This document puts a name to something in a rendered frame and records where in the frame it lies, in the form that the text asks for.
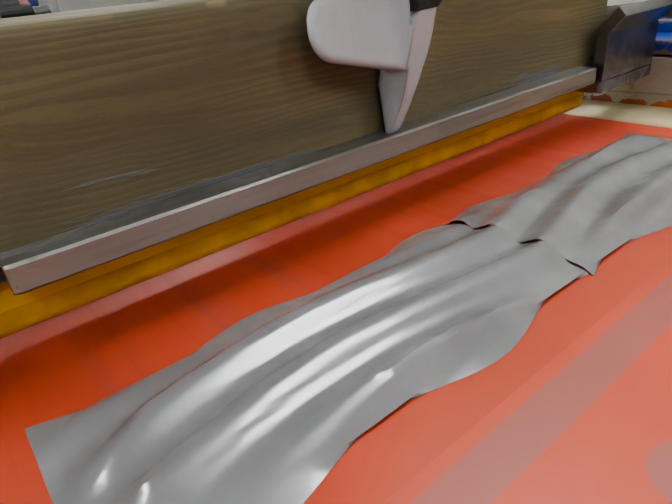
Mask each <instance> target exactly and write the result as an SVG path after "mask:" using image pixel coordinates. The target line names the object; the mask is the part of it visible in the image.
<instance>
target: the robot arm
mask: <svg viewBox="0 0 672 504"><path fill-rule="evenodd" d="M441 2H442V0H314V1H313V2H312V3H311V5H310V6H309V9H308V12H307V32H308V38H309V41H310V44H311V46H312V48H313V50H314V52H315V53H316V54H317V56H318V57H319V58H321V59H322V60H323V61H325V62H328V63H333V64H341V65H348V66H356V67H364V68H371V69H379V83H378V86H379V87H378V96H379V102H380V110H381V116H382V124H383V131H384V133H388V134H391V133H394V132H396V131H398V130H399V129H400V128H401V126H402V124H403V121H404V119H405V116H406V114H407V111H408V109H409V106H410V104H411V101H412V99H413V96H414V93H415V90H416V87H417V84H418V81H419V78H420V75H421V72H422V68H423V65H424V63H425V60H426V56H427V53H428V49H429V45H430V41H431V37H432V32H433V27H434V21H435V14H436V7H438V6H439V5H440V3H441Z"/></svg>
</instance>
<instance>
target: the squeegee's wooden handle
mask: <svg viewBox="0 0 672 504"><path fill-rule="evenodd" d="M313 1H314V0H164V1H155V2H146V3H137V4H128V5H119V6H110V7H101V8H92V9H83V10H74V11H65V12H56V13H47V14H38V15H29V16H20V17H11V18H2V19H0V253H3V252H6V251H9V250H12V249H15V248H18V247H21V246H24V245H27V244H30V243H33V242H37V241H40V240H43V239H46V238H49V237H52V236H55V235H58V234H61V233H64V232H67V231H71V230H74V229H77V228H80V227H83V226H86V225H89V224H92V223H95V222H98V221H101V220H105V219H108V218H111V217H114V216H117V215H120V214H123V213H126V212H129V211H132V210H135V209H139V208H142V207H145V206H148V205H151V204H154V203H157V202H160V201H163V200H166V199H169V198H172V197H176V196H179V195H182V194H185V193H188V192H191V191H194V190H197V189H200V188H203V187H206V186H210V185H213V184H216V183H219V182H222V181H225V180H228V179H231V178H234V177H237V176H240V175H244V174H247V173H250V172H253V171H256V170H259V169H262V168H265V167H268V166H271V165H274V164H278V163H281V162H284V161H287V160H290V159H293V158H296V157H299V156H302V155H305V154H308V153H312V152H315V151H318V150H321V149H324V148H327V147H330V146H333V145H336V144H339V143H342V142H345V141H349V140H352V139H355V138H358V137H361V136H364V135H367V134H370V133H373V132H376V131H379V130H383V124H382V116H381V110H380V102H379V96H378V87H379V86H378V83H379V69H371V68H364V67H356V66H348V65H341V64H333V63H328V62H325V61H323V60H322V59H321V58H319V57H318V56H317V54H316V53H315V52H314V50H313V48H312V46H311V44H310V41H309V38H308V32H307V12H308V9H309V6H310V5H311V3H312V2H313ZM607 2H608V0H442V2H441V3H440V5H439V6H438V7H436V14H435V21H434V27H433V32H432V37H431V41H430V45H429V49H428V53H427V56H426V60H425V63H424V65H423V68H422V72H421V75H420V78H419V81H418V84H417V87H416V90H415V93H414V96H413V99H412V101H411V104H410V106H409V109H408V111H407V114H406V116H405V119H404V121H403V123H404V122H407V121H410V120H413V119H417V118H420V117H423V116H426V115H429V114H432V113H435V112H438V111H441V110H444V109H447V108H451V107H454V106H457V105H460V104H463V103H466V102H469V101H472V100H475V99H478V98H481V97H485V96H488V95H491V94H494V93H497V92H500V91H503V90H506V89H509V88H512V87H515V86H518V85H522V84H525V83H528V82H531V81H534V80H537V79H540V78H543V77H546V76H549V75H552V74H556V73H559V72H562V71H565V70H568V69H571V68H574V67H577V66H584V67H593V63H594V55H595V47H596V39H597V31H598V28H599V26H600V25H601V24H602V23H603V22H604V21H605V17H606V10H607Z"/></svg>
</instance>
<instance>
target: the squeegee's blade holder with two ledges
mask: <svg viewBox="0 0 672 504"><path fill-rule="evenodd" d="M596 70H597V69H596V67H584V66H577V67H574V68H571V69H568V70H565V71H562V72H559V73H556V74H552V75H549V76H546V77H543V78H540V79H537V80H534V81H531V82H528V83H525V84H522V85H518V86H515V87H512V88H509V89H506V90H503V91H500V92H497V93H494V94H491V95H488V96H485V97H481V98H478V99H475V100H472V101H469V102H466V103H463V104H460V105H457V106H454V107H451V108H447V109H444V110H441V111H438V112H435V113H432V114H429V115H426V116H423V117H420V118H417V119H413V120H410V121H407V122H404V123H403V124H402V126H401V128H400V129H399V130H398V131H396V132H394V133H391V134H388V133H384V131H383V130H379V131H376V132H373V133H370V134H367V135H364V136H361V137H358V138H355V139H352V140H349V141H345V142H342V143H339V144H336V145H333V146H330V147H327V148H324V149H321V150H318V151H315V152H312V153H308V154H305V155H302V156H299V157H296V158H293V159H290V160H287V161H284V162H281V163H278V164H274V165H271V166H268V167H265V168H262V169H259V170H256V171H253V172H250V173H247V174H244V175H240V176H237V177H234V178H231V179H228V180H225V181H222V182H219V183H216V184H213V185H210V186H206V187H203V188H200V189H197V190H194V191H191V192H188V193H185V194H182V195H179V196H176V197H172V198H169V199H166V200H163V201H160V202H157V203H154V204H151V205H148V206H145V207H142V208H139V209H135V210H132V211H129V212H126V213H123V214H120V215H117V216H114V217H111V218H108V219H105V220H101V221H98V222H95V223H92V224H89V225H86V226H83V227H80V228H77V229H74V230H71V231H67V232H64V233H61V234H58V235H55V236H52V237H49V238H46V239H43V240H40V241H37V242H33V243H30V244H27V245H24V246H21V247H18V248H15V249H12V250H9V251H6V252H3V253H0V267H1V269H2V271H3V273H4V276H5V278H6V280H7V282H8V284H9V286H10V288H11V290H12V292H13V294H14V295H19V294H24V293H27V292H29V291H32V290H35V289H38V288H40V287H43V286H46V285H48V284H51V283H54V282H57V281H59V280H62V279H65V278H67V277H70V276H73V275H76V274H78V273H81V272H84V271H86V270H89V269H92V268H95V267H97V266H100V265H103V264H105V263H108V262H111V261H114V260H116V259H119V258H122V257H124V256H127V255H130V254H133V253H135V252H138V251H141V250H143V249H146V248H149V247H152V246H154V245H157V244H160V243H163V242H165V241H168V240H171V239H173V238H176V237H179V236H182V235H184V234H187V233H190V232H192V231H195V230H198V229H201V228H203V227H206V226H209V225H211V224H214V223H217V222H220V221H222V220H225V219H228V218H230V217H233V216H236V215H239V214H241V213H244V212H247V211H249V210H252V209H255V208H258V207H260V206H263V205H266V204H268V203H271V202H274V201H277V200H279V199H282V198H285V197H287V196H290V195H293V194H296V193H298V192H301V191H304V190H306V189H309V188H312V187H315V186H317V185H320V184H323V183H326V182H328V181H331V180H334V179H336V178H339V177H342V176H345V175H347V174H350V173H353V172H355V171H358V170H361V169H364V168H366V167H369V166H372V165H374V164H377V163H380V162H383V161H385V160H388V159H391V158H393V157H396V156H399V155H402V154H404V153H407V152H410V151H412V150H415V149H418V148H421V147H423V146H426V145H429V144H431V143H434V142H437V141H440V140H442V139H445V138H448V137H450V136H453V135H456V134H459V133H461V132H464V131H467V130H469V129H472V128H475V127H478V126H480V125H483V124H486V123H489V122H491V121H494V120H497V119H499V118H502V117H505V116H508V115H510V114H513V113H516V112H518V111H521V110H524V109H527V108H529V107H532V106H535V105H537V104H540V103H543V102H546V101H548V100H551V99H554V98H556V97H559V96H562V95H565V94H567V93H570V92H573V91H575V90H578V89H581V88H584V87H586V86H589V85H592V84H594V83H595V78H596Z"/></svg>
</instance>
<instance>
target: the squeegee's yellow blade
mask: <svg viewBox="0 0 672 504"><path fill-rule="evenodd" d="M581 93H583V92H575V91H573V92H570V93H567V94H565V95H562V96H559V97H556V98H554V99H551V100H548V101H546V102H543V103H540V104H537V105H535V106H532V107H529V108H527V109H524V110H521V111H518V112H516V113H513V114H510V115H508V116H505V117H502V118H499V119H497V120H494V121H491V122H489V123H486V124H483V125H480V126H478V127H475V128H472V129H469V130H467V131H464V132H461V133H459V134H456V135H453V136H450V137H448V138H445V139H442V140H440V141H437V142H434V143H431V144H429V145H426V146H423V147H421V148H418V149H415V150H412V151H410V152H407V153H404V154H402V155H399V156H396V157H393V158H391V159H388V160H385V161H383V162H380V163H377V164H374V165H372V166H369V167H366V168H364V169H361V170H358V171H355V172H353V173H350V174H347V175H345V176H342V177H339V178H336V179H334V180H331V181H328V182H326V183H323V184H320V185H317V186H315V187H312V188H309V189H306V190H304V191H301V192H298V193H296V194H293V195H290V196H287V197H285V198H282V199H279V200H277V201H274V202H271V203H268V204H266V205H263V206H260V207H258V208H255V209H252V210H249V211H247V212H244V213H241V214H239V215H236V216H233V217H230V218H228V219H225V220H222V221H220V222H217V223H214V224H211V225H209V226H206V227H203V228H201V229H198V230H195V231H192V232H190V233H187V234H184V235H182V236H179V237H176V238H173V239H171V240H168V241H165V242H163V243H160V244H157V245H154V246H152V247H149V248H146V249H143V250H141V251H138V252H135V253H133V254H130V255H127V256H124V257H122V258H119V259H116V260H114V261H111V262H108V263H105V264H103V265H100V266H97V267H95V268H92V269H89V270H86V271H84V272H81V273H78V274H76V275H73V276H70V277H67V278H65V279H62V280H59V281H57V282H54V283H51V284H48V285H46V286H43V287H40V288H38V289H35V290H32V291H29V292H27V293H24V294H19V295H14V294H13V292H12V290H11V288H10V286H9V284H8V282H4V283H1V284H0V313H2V312H5V311H7V310H10V309H13V308H15V307H18V306H21V305H23V304H26V303H29V302H31V301H34V300H37V299H39V298H42V297H44V296H47V295H50V294H52V293H55V292H58V291H60V290H63V289H66V288H68V287H71V286H74V285H76V284H79V283H81V282H84V281H87V280H89V279H92V278H95V277H97V276H100V275H103V274H105V273H108V272H111V271H113V270H116V269H119V268H121V267H124V266H126V265H129V264H132V263H134V262H137V261H140V260H142V259H145V258H148V257H150V256H153V255H156V254H158V253H161V252H163V251H166V250H169V249H171V248H174V247H177V246H179V245H182V244H185V243H187V242H190V241H193V240H195V239H198V238H201V237H203V236H206V235H208V234H211V233H214V232H216V231H219V230H222V229H224V228H227V227H230V226H232V225H235V224H238V223H240V222H243V221H245V220H248V219H251V218H253V217H256V216H259V215H261V214H264V213H267V212H269V211H272V210H275V209H277V208H280V207H283V206H285V205H288V204H290V203H293V202H296V201H298V200H301V199H304V198H306V197H309V196H312V195H314V194H317V193H320V192H322V191H325V190H327V189H330V188H333V187H335V186H338V185H341V184H343V183H346V182H349V181H351V180H354V179H357V178H359V177H362V176H365V175H367V174H370V173H372V172H375V171H378V170H380V169H383V168H386V167H388V166H391V165H394V164H396V163H399V162H402V161H404V160H407V159H409V158H412V157H415V156H417V155H420V154H423V153H425V152H428V151H431V150H433V149H436V148H439V147H441V146H444V145H447V144H449V143H452V142H454V141H457V140H460V139H462V138H465V137H468V136H470V135H473V134H476V133H478V132H481V131H484V130H486V129H489V128H491V127H494V126H497V125H499V124H502V123H505V122H507V121H510V120H513V119H515V118H518V117H521V116H523V115H526V114H528V113H531V112H534V111H536V110H539V109H542V108H544V107H547V106H550V105H552V104H555V103H558V102H560V101H563V100H566V99H568V98H571V97H573V96H576V95H579V94H581Z"/></svg>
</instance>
